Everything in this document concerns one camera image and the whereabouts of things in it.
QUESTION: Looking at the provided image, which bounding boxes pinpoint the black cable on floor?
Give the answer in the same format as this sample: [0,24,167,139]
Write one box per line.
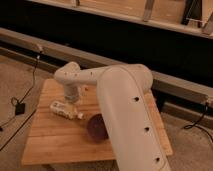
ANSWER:
[0,44,45,152]

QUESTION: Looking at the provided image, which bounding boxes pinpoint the wooden table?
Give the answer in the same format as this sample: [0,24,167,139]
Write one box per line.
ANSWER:
[20,78,174,167]

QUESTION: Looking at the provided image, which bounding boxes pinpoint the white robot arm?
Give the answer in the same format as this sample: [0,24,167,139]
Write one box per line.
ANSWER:
[54,62,171,171]

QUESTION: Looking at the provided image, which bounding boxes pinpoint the dark brown bowl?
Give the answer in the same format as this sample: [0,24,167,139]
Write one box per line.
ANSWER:
[87,114,109,142]

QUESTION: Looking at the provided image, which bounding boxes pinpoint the black power adapter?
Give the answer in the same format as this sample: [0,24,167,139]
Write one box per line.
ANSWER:
[15,103,25,115]

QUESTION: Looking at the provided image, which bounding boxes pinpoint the white plastic bottle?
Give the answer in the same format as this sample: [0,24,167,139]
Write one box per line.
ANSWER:
[50,101,84,120]

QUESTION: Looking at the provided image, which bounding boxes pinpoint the black cable at right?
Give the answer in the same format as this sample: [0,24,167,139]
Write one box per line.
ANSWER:
[182,102,213,141]

